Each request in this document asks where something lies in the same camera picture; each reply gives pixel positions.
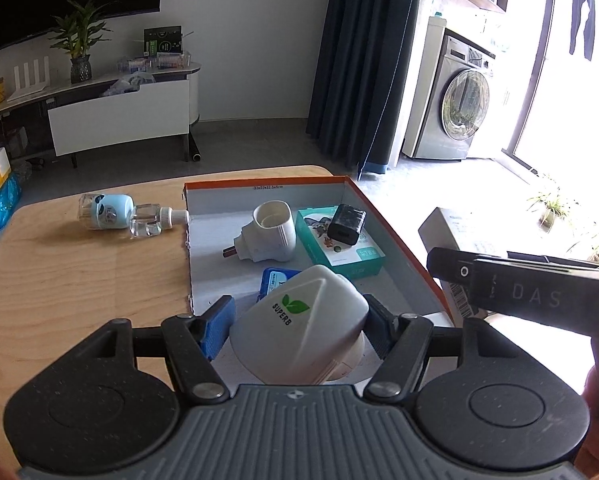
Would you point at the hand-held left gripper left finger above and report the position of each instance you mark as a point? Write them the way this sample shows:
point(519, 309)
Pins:
point(219, 325)

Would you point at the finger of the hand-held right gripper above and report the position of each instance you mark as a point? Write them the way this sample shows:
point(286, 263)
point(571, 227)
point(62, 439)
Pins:
point(449, 265)

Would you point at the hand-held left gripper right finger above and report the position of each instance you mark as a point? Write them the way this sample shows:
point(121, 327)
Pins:
point(378, 327)

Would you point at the orange-rimmed cardboard box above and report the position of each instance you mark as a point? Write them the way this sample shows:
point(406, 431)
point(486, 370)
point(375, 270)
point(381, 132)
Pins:
point(219, 275)

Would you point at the blue dental floss box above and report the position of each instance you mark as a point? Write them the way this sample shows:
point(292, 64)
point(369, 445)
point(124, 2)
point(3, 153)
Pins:
point(274, 285)

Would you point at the large white plug-in heater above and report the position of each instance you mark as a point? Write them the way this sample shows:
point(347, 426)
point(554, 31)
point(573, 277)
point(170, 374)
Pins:
point(299, 330)

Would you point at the black charger plug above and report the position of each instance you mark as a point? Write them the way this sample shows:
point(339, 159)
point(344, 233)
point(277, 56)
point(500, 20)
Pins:
point(347, 225)

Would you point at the person's right hand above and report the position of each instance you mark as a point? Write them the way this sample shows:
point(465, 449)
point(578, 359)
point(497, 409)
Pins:
point(589, 387)

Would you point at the teal product box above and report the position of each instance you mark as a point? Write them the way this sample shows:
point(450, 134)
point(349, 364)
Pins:
point(349, 260)

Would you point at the balcony potted plant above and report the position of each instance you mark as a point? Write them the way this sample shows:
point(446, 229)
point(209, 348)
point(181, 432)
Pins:
point(552, 205)

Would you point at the small white plug-in heater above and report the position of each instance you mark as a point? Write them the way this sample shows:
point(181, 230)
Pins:
point(269, 235)

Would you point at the clear white-capped repellent bottle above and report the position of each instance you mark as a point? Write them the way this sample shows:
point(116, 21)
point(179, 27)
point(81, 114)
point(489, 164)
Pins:
point(152, 220)

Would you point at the blue-capped repellent bottle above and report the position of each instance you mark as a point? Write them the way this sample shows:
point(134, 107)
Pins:
point(109, 210)

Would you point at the silver washing machine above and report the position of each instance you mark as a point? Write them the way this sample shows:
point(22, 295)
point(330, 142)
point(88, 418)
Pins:
point(454, 105)

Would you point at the black roll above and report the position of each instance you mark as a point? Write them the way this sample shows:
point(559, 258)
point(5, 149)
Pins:
point(195, 149)

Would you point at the dark blue curtain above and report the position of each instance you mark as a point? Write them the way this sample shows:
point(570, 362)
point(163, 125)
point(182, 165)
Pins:
point(364, 60)

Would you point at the blue plastic bag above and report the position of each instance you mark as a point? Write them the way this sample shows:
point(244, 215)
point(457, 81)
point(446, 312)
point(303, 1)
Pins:
point(1, 205)

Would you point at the grey plastic bag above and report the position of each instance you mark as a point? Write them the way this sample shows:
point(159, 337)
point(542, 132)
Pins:
point(129, 84)

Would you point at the clear plastic organizer tray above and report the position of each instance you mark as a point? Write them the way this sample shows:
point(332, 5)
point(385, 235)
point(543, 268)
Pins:
point(154, 62)

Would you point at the long television stand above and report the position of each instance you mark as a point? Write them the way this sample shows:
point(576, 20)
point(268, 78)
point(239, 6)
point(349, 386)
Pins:
point(29, 115)

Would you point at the black and green box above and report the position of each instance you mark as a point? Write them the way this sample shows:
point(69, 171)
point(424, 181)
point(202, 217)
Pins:
point(163, 41)

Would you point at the dark glass vase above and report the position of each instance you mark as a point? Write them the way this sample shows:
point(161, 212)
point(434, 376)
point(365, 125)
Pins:
point(80, 70)

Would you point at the white router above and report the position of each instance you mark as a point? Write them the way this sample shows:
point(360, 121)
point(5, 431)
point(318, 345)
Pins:
point(29, 85)

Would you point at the green bamboo plant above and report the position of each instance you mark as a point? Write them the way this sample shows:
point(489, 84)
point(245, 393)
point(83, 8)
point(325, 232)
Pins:
point(81, 25)

